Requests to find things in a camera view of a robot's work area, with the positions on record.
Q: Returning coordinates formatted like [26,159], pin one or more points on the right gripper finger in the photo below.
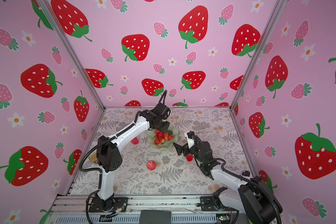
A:
[181,150]
[191,135]

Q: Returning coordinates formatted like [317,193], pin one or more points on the pink fake peach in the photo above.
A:
[135,141]

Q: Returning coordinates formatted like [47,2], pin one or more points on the spam tin can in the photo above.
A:
[93,158]

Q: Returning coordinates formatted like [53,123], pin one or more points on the fake strawberry front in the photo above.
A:
[189,158]

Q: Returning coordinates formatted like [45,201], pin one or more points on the red lychee bunch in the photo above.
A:
[161,137]

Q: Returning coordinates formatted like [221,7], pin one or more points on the red yellow fake apple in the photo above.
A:
[151,165]

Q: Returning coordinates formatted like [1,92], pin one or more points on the black box on rail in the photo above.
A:
[155,217]

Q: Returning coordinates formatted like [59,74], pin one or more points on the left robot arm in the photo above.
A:
[108,152]

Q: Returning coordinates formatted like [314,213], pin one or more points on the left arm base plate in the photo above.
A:
[110,205]

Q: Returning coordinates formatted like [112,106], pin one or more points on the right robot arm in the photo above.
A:
[256,200]

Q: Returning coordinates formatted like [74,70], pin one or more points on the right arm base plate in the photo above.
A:
[211,203]

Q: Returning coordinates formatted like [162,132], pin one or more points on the green circuit board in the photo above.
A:
[223,219]

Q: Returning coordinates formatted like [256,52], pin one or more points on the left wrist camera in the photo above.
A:
[162,110]

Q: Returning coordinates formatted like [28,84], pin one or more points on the light green fruit bowl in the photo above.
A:
[167,144]

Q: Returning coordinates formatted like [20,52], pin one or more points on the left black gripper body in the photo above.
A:
[163,126]

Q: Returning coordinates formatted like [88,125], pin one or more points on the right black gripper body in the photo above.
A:
[194,152]

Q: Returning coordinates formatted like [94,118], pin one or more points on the aluminium rail frame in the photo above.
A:
[72,210]

